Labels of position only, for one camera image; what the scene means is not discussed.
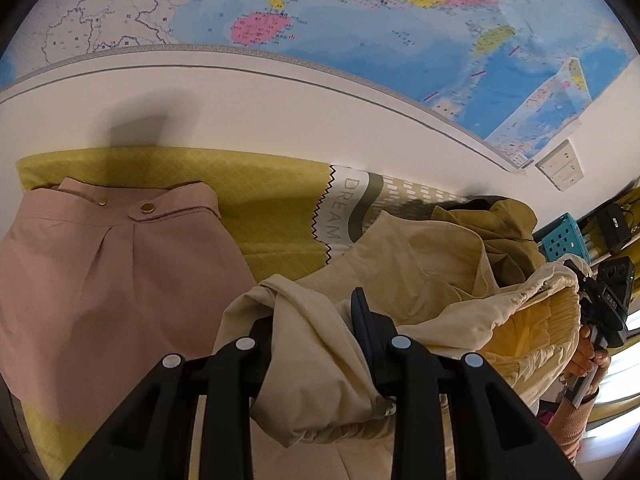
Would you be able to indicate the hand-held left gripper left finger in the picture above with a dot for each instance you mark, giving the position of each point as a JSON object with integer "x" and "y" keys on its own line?
{"x": 260, "y": 335}

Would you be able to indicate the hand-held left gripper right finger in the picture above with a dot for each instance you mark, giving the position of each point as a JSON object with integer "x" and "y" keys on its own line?
{"x": 360, "y": 315}

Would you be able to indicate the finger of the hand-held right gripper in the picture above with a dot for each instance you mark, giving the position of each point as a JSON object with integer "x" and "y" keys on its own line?
{"x": 580, "y": 275}

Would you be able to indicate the cream large jacket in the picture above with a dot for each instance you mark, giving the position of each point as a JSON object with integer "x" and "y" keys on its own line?
{"x": 310, "y": 340}

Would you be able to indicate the pink pants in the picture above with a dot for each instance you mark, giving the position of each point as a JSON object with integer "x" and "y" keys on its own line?
{"x": 100, "y": 285}

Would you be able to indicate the person's right forearm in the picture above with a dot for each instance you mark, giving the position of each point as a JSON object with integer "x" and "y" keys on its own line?
{"x": 572, "y": 425}

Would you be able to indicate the yellow hanging clothes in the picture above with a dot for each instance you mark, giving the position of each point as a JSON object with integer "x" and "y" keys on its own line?
{"x": 632, "y": 200}

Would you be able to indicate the person's right hand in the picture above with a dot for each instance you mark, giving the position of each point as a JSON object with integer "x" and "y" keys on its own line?
{"x": 580, "y": 362}

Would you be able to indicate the large teal plastic basket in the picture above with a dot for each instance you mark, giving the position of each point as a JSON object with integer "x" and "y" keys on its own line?
{"x": 562, "y": 237}

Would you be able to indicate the black handbag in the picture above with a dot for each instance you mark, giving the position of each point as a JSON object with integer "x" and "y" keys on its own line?
{"x": 612, "y": 230}

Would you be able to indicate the olive brown garment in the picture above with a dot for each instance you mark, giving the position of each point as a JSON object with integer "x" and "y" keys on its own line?
{"x": 505, "y": 225}

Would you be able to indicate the yellow patterned bed sheet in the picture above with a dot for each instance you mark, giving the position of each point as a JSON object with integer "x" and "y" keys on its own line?
{"x": 280, "y": 195}

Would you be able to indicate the white wall socket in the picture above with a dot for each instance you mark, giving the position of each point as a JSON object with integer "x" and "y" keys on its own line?
{"x": 562, "y": 166}
{"x": 554, "y": 156}

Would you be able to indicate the colourful wall map poster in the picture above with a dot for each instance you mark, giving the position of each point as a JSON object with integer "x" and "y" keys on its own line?
{"x": 375, "y": 20}

